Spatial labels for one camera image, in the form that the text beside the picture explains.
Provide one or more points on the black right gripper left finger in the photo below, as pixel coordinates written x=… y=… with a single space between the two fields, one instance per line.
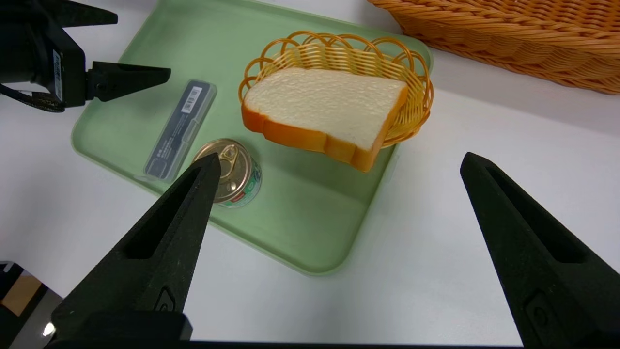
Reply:
x=150 y=257

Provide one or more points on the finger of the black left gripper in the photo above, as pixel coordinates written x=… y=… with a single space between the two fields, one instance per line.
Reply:
x=82 y=13
x=126 y=80

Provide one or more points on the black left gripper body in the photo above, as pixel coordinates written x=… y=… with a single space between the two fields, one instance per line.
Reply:
x=68 y=68

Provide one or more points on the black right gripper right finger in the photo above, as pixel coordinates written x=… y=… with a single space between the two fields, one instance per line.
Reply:
x=547 y=271

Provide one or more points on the grey clear cutlery case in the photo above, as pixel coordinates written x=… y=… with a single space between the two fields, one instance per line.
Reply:
x=179 y=131

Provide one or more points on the white bread slice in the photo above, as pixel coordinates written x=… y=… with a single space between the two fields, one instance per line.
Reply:
x=324 y=109

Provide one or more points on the small round orange wicker basket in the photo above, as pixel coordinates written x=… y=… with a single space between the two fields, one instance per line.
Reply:
x=339 y=55

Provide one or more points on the large orange wicker basket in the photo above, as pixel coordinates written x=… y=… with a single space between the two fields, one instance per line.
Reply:
x=523 y=34

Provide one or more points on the tin can gold lid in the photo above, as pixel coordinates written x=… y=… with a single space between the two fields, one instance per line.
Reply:
x=242 y=174

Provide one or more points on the light green plastic tray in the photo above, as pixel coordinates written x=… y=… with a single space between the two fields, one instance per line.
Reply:
x=310 y=218

